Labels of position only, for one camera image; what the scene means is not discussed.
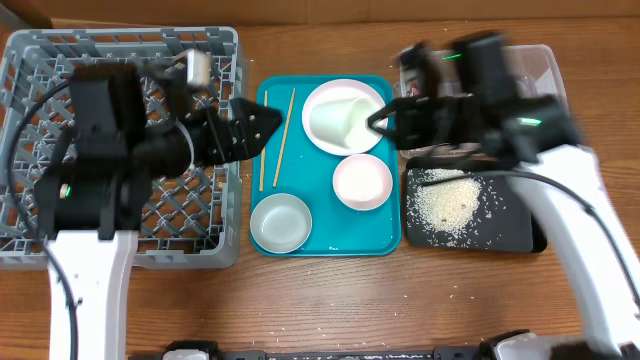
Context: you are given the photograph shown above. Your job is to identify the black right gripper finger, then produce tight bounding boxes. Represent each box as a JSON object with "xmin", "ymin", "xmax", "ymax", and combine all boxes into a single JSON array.
[
  {"xmin": 368, "ymin": 119, "xmax": 415, "ymax": 150},
  {"xmin": 367, "ymin": 97, "xmax": 415, "ymax": 125}
]

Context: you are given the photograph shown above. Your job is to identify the pink bowl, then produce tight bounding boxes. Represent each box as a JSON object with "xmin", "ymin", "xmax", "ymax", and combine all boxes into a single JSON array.
[{"xmin": 332, "ymin": 154, "xmax": 394, "ymax": 211}]

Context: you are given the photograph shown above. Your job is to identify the large white plate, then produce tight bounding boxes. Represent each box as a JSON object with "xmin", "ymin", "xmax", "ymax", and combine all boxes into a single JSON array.
[{"xmin": 302, "ymin": 79, "xmax": 385, "ymax": 156}]

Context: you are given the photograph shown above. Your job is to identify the white cup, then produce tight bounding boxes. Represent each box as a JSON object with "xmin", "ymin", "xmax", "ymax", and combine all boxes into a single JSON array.
[{"xmin": 309, "ymin": 97, "xmax": 380, "ymax": 153}]

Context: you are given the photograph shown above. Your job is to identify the grey bowl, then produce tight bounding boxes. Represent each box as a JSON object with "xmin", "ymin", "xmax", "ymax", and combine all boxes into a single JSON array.
[{"xmin": 250, "ymin": 193, "xmax": 312, "ymax": 254}]

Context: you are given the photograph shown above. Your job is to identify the red snack wrapper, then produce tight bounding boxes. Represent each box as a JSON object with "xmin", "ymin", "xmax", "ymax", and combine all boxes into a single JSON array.
[{"xmin": 407, "ymin": 80, "xmax": 421, "ymax": 97}]

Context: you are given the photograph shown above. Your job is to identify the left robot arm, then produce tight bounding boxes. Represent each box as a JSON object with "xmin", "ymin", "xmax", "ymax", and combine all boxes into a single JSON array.
[{"xmin": 34, "ymin": 63, "xmax": 283, "ymax": 359}]

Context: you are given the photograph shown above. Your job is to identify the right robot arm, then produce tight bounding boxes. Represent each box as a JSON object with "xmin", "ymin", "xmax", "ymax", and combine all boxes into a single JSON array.
[{"xmin": 368, "ymin": 31, "xmax": 639, "ymax": 359}]

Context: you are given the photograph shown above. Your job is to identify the grey dishwasher rack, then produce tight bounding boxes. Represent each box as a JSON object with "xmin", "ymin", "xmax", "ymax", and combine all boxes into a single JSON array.
[{"xmin": 1, "ymin": 26, "xmax": 248, "ymax": 270}]

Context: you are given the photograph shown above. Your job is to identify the clear plastic waste bin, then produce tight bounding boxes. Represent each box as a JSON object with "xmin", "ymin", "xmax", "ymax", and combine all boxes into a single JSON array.
[{"xmin": 393, "ymin": 44, "xmax": 569, "ymax": 159}]

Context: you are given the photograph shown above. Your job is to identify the left wooden chopstick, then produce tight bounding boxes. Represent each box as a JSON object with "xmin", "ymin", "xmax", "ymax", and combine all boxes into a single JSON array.
[{"xmin": 259, "ymin": 91, "xmax": 268, "ymax": 192}]

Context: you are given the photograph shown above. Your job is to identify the wooden chopstick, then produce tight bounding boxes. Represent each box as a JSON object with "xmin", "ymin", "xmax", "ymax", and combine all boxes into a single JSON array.
[
  {"xmin": 259, "ymin": 91, "xmax": 268, "ymax": 192},
  {"xmin": 272, "ymin": 87, "xmax": 296, "ymax": 188}
]

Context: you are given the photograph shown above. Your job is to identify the teal serving tray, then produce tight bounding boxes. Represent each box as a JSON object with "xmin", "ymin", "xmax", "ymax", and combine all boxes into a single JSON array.
[{"xmin": 251, "ymin": 75, "xmax": 402, "ymax": 257}]

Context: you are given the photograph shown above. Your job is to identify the right wooden chopstick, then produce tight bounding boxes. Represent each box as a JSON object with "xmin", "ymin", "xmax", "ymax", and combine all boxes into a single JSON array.
[{"xmin": 272, "ymin": 87, "xmax": 296, "ymax": 188}]

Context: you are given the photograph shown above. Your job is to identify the pile of rice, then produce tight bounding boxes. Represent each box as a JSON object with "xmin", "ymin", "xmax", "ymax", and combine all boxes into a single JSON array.
[{"xmin": 406, "ymin": 168, "xmax": 507, "ymax": 249}]

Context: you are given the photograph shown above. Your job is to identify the black plastic tray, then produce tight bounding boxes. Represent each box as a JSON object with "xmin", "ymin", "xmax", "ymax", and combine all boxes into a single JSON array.
[{"xmin": 405, "ymin": 157, "xmax": 547, "ymax": 253}]

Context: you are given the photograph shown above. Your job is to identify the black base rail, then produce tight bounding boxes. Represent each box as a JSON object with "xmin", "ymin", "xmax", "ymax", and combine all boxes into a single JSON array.
[{"xmin": 129, "ymin": 339, "xmax": 501, "ymax": 360}]

